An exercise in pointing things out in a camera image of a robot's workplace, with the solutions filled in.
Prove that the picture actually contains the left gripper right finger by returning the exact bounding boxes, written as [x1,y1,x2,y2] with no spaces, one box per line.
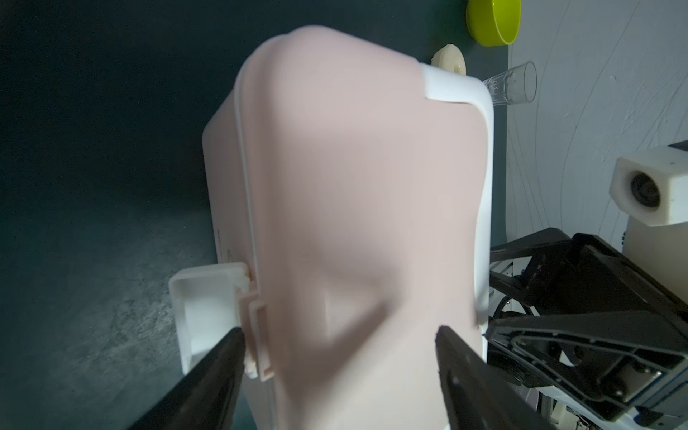
[435,325,553,430]

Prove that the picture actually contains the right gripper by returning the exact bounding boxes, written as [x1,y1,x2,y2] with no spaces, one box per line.
[487,228,687,429]

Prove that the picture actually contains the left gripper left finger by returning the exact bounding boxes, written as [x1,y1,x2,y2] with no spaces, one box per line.
[130,328,245,429]

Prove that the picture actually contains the pink first aid box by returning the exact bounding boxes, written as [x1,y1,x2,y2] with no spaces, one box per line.
[169,26,494,429]

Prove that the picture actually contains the clear plastic cup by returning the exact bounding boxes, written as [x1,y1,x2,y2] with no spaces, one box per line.
[483,61,539,106]

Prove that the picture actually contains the green table mat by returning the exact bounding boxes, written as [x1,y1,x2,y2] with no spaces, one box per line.
[1,1,508,429]

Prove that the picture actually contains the cream round brush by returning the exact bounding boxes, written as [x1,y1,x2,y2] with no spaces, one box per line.
[431,44,467,75]

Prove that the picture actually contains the green bowl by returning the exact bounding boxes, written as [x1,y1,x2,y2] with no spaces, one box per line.
[466,0,521,47]

